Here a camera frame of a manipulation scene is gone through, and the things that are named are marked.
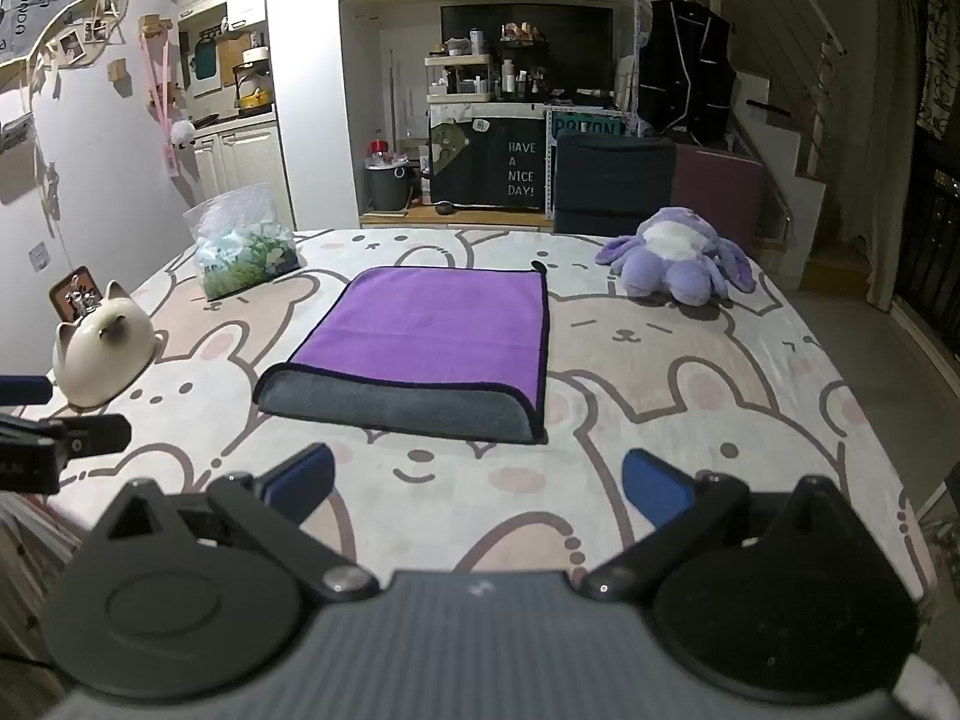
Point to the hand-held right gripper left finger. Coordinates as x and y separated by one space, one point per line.
300 478

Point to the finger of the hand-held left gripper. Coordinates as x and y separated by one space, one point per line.
90 436
22 389

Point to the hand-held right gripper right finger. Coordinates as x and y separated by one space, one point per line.
654 491

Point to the purple and grey towel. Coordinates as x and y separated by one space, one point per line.
427 330

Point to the white cat-shaped ceramic figure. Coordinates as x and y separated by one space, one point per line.
97 352

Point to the purple plush toy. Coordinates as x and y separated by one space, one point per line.
675 262

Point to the clear plastic bag of packets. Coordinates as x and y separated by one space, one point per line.
240 255

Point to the white pompom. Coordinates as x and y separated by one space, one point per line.
183 132

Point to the black trash bin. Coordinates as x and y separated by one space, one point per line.
388 187

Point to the mauve folded mat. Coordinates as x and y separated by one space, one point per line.
720 187

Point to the white kitchen cabinet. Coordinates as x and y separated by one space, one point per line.
240 161

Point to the dark chair back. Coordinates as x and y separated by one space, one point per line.
611 180

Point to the black lettered cloth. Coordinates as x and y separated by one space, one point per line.
495 165

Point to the green licence plate sign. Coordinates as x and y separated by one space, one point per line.
589 126

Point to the yellow pot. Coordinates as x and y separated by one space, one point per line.
255 98

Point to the white staircase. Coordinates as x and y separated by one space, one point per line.
787 135

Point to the beige curtain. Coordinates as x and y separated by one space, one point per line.
889 165

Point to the black jacket with white trim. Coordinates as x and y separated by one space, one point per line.
684 67

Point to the white storage cart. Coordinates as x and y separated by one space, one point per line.
459 79

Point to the small brown picture frame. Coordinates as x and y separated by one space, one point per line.
64 298

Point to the wall photo collage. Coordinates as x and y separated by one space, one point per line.
30 7

